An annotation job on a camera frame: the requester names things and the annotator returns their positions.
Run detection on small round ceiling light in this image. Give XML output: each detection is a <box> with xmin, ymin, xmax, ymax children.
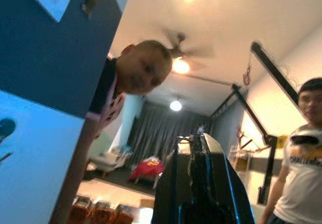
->
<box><xmin>169</xmin><ymin>97</ymin><xmax>183</xmax><ymax>112</ymax></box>

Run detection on light blue wall panel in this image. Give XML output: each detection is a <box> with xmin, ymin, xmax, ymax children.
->
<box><xmin>0</xmin><ymin>90</ymin><xmax>85</xmax><ymax>224</ymax></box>

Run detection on wooden branch coat rack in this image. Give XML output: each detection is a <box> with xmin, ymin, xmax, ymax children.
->
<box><xmin>235</xmin><ymin>129</ymin><xmax>271</xmax><ymax>156</ymax></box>

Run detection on orange filled glass jar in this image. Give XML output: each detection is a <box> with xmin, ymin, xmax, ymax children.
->
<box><xmin>91</xmin><ymin>200</ymin><xmax>113</xmax><ymax>224</ymax></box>
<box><xmin>112</xmin><ymin>203</ymin><xmax>134</xmax><ymax>224</ymax></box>
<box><xmin>70</xmin><ymin>195</ymin><xmax>93</xmax><ymax>224</ymax></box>

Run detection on black metal gantry frame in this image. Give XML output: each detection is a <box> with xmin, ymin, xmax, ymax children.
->
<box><xmin>210</xmin><ymin>41</ymin><xmax>302</xmax><ymax>206</ymax></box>

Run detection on white armchair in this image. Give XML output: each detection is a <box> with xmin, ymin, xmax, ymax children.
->
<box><xmin>88</xmin><ymin>145</ymin><xmax>134</xmax><ymax>178</ymax></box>

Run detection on yellow paper sign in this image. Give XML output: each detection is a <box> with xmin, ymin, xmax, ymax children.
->
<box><xmin>276</xmin><ymin>134</ymin><xmax>288</xmax><ymax>150</ymax></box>

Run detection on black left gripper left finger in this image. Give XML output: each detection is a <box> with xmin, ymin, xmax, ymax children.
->
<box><xmin>152</xmin><ymin>147</ymin><xmax>195</xmax><ymax>224</ymax></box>

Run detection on ceiling fan with lamp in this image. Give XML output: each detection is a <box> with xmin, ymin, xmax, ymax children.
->
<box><xmin>160</xmin><ymin>29</ymin><xmax>216</xmax><ymax>75</ymax></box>

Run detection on person in white t-shirt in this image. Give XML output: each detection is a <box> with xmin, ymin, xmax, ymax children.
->
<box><xmin>258</xmin><ymin>77</ymin><xmax>322</xmax><ymax>224</ymax></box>

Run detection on grey curtain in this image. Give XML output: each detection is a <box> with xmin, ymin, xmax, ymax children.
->
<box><xmin>127</xmin><ymin>102</ymin><xmax>211</xmax><ymax>163</ymax></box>

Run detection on person in dark shirt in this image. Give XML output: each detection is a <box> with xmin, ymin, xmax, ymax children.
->
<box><xmin>85</xmin><ymin>39</ymin><xmax>174</xmax><ymax>139</ymax></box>

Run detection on red hanging ornament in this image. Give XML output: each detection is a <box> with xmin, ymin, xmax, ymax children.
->
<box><xmin>241</xmin><ymin>62</ymin><xmax>253</xmax><ymax>86</ymax></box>

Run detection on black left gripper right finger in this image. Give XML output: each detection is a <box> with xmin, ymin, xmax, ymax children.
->
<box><xmin>191</xmin><ymin>132</ymin><xmax>256</xmax><ymax>224</ymax></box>

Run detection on dark wall switch plate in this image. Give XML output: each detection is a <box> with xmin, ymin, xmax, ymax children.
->
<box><xmin>80</xmin><ymin>0</ymin><xmax>99</xmax><ymax>19</ymax></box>

